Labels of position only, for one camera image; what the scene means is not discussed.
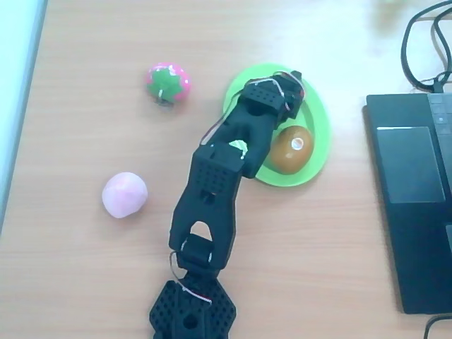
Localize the green oval plate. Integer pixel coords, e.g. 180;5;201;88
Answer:
222;62;333;187

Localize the pink toy strawberry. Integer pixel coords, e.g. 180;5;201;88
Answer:
143;61;194;106

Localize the brown toy kiwi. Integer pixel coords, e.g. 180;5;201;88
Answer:
268;125;315;175

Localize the black laptop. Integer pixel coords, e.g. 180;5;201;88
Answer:
362;92;452;316

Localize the pale pink toy peach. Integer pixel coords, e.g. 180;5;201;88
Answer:
101;172;149;219

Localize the white red servo wire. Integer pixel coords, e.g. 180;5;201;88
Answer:
199;71;305;146
168;249;213;305

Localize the thick black looped cable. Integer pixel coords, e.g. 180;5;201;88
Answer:
400;0;452;93

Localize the thin black cable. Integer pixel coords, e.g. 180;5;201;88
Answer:
429;6;452;71

